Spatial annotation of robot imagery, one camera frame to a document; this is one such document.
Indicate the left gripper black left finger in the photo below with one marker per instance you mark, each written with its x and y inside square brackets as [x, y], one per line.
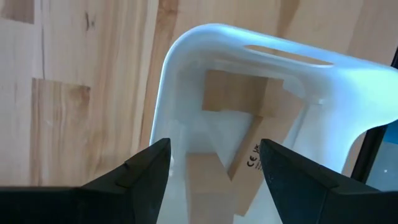
[136, 193]

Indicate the long natural block with print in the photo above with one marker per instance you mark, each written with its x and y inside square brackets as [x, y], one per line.
[276, 124]

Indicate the large white plastic bin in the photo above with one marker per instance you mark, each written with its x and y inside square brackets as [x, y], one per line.
[342, 93]

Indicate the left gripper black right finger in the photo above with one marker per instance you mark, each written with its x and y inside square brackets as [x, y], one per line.
[301, 193]

